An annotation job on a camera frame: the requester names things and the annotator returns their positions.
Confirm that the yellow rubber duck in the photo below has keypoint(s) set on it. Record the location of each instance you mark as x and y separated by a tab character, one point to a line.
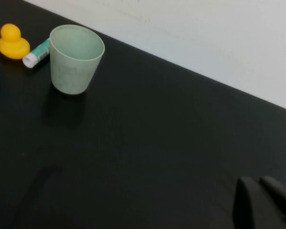
13	46

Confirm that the pale green cup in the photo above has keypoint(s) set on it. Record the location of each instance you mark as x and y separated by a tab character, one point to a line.
72	71

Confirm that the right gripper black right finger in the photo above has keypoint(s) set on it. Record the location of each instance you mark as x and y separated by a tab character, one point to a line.
281	198

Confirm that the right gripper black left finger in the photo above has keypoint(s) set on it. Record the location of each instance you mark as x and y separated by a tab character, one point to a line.
250	207

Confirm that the white green glue stick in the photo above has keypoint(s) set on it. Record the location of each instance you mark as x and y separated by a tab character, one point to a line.
35	55

